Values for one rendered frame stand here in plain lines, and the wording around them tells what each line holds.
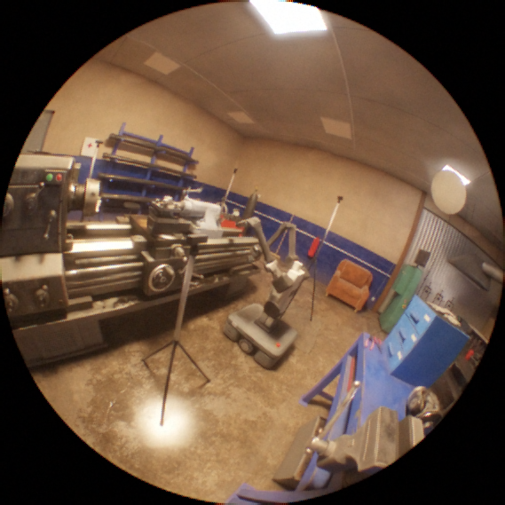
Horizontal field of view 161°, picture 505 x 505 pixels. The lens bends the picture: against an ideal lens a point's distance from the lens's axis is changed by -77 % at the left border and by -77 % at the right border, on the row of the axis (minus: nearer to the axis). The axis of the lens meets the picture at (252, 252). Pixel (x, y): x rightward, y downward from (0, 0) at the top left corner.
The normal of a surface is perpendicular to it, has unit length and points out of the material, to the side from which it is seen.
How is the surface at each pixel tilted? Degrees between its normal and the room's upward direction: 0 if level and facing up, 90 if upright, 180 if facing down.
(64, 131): 90
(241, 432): 0
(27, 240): 90
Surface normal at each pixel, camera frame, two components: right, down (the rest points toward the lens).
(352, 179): -0.52, 0.07
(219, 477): 0.34, -0.90
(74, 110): 0.78, 0.44
